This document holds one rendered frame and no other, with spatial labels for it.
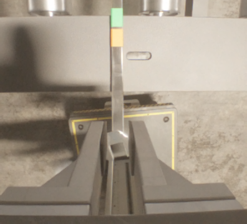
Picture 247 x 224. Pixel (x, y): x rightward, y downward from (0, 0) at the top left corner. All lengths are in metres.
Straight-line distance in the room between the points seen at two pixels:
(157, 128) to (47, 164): 1.07
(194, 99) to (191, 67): 1.33
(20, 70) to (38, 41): 0.04
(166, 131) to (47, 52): 1.07
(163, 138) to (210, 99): 0.59
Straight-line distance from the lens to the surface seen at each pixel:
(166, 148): 1.29
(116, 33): 0.21
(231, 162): 2.01
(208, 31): 0.25
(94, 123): 0.15
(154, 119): 1.18
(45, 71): 0.24
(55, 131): 1.63
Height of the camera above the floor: 1.39
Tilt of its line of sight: 74 degrees down
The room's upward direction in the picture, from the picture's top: 174 degrees clockwise
